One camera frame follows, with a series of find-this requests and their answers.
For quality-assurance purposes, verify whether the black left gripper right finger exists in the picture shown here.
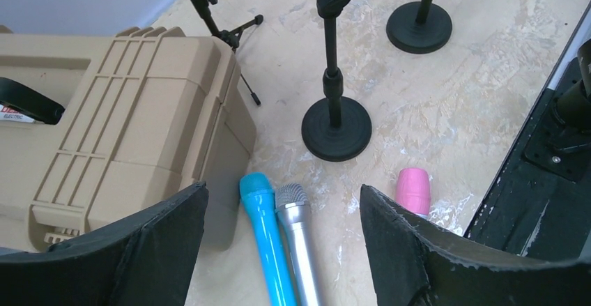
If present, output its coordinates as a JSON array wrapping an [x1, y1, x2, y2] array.
[[360, 185, 590, 305]]

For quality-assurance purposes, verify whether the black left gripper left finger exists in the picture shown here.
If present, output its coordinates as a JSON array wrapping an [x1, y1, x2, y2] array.
[[1, 183, 208, 305]]

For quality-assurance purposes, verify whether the pink microphone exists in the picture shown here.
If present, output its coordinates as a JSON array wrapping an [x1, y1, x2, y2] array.
[[395, 168, 431, 219]]

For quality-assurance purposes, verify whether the blue microphone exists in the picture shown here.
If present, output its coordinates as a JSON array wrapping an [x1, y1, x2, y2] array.
[[239, 172, 297, 305]]

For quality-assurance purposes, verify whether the grey silver microphone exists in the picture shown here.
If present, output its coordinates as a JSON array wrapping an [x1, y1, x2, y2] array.
[[275, 183, 326, 305]]

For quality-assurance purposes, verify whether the black round-base clip stand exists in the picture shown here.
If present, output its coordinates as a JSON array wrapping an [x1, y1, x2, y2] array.
[[301, 0, 371, 162]]

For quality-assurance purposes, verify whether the black round-base shock-mount stand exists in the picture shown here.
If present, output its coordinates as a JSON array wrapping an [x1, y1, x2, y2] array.
[[386, 0, 452, 54]]

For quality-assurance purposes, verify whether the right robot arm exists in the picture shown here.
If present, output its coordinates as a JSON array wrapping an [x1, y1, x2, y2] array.
[[551, 40, 590, 153]]

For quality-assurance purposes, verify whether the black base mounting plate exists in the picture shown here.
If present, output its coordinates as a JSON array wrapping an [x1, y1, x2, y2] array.
[[464, 59, 590, 261]]

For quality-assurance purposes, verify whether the tan plastic toolbox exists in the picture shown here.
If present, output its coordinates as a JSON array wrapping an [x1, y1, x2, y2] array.
[[1, 27, 256, 252]]

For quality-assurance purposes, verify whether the aluminium frame rail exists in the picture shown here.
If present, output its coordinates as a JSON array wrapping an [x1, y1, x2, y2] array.
[[544, 3, 590, 90]]

